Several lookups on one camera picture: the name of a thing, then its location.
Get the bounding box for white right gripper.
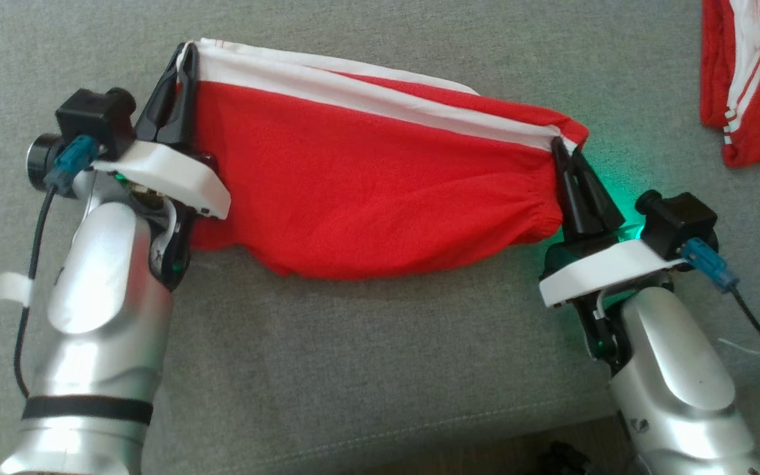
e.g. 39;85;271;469
538;137;685;362

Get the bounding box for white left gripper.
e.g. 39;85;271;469
92;44;232;292

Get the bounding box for red mesh shorts white stripes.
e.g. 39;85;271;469
179;38;590;280

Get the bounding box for grey fabric sofa seat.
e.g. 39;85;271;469
0;0;760;475

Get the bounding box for blue left camera connector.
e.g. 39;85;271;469
44;135;100;192

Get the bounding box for blue camera connector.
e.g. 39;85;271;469
44;135;100;192
680;237;742;294

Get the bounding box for blue right camera connector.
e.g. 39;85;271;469
680;237;742;294

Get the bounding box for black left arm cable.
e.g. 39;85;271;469
13;185;57;400

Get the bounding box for white cable tie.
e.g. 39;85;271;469
718;338;760;357

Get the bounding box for white paper cable tag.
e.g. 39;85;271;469
0;272;32;314

